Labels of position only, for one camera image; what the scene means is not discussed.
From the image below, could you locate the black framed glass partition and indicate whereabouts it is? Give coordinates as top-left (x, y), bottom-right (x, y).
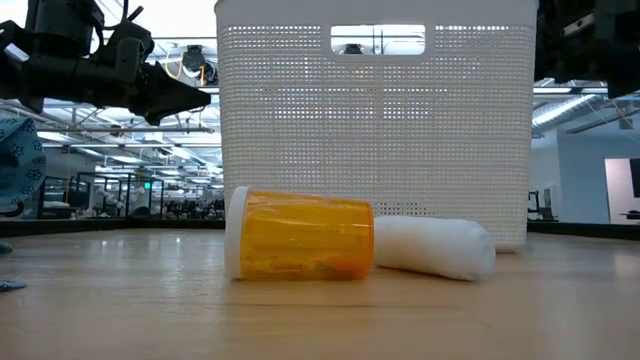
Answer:
top-left (37, 172), bottom-right (166, 220)

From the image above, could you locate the silver ceiling duct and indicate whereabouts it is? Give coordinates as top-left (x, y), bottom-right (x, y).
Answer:
top-left (531, 93), bottom-right (616, 139)

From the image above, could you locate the teal patterned cloth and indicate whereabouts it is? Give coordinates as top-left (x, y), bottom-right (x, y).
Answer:
top-left (0, 117), bottom-right (49, 294)

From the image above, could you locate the yellow cable ceiling reel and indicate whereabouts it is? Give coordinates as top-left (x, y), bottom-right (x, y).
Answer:
top-left (164, 43), bottom-right (220, 86)

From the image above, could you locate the white perforated plastic basket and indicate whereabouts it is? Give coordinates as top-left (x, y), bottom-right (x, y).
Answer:
top-left (213, 0), bottom-right (540, 255)

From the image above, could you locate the black aluminium table frame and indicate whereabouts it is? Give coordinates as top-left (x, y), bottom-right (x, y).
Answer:
top-left (0, 217), bottom-right (640, 240)

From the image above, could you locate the orange pill bottle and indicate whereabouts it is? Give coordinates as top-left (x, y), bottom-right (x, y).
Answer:
top-left (223, 185), bottom-right (376, 282)

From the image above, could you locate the white gauze roll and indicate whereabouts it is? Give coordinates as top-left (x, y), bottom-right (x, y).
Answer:
top-left (372, 214), bottom-right (497, 283)

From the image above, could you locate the white panel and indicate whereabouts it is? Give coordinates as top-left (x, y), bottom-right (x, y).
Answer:
top-left (604, 158), bottom-right (640, 225)

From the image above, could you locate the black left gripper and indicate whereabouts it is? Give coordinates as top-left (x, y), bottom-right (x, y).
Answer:
top-left (19, 22), bottom-right (213, 127)

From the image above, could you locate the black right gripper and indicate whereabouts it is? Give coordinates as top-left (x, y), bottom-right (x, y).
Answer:
top-left (533, 0), bottom-right (640, 99)

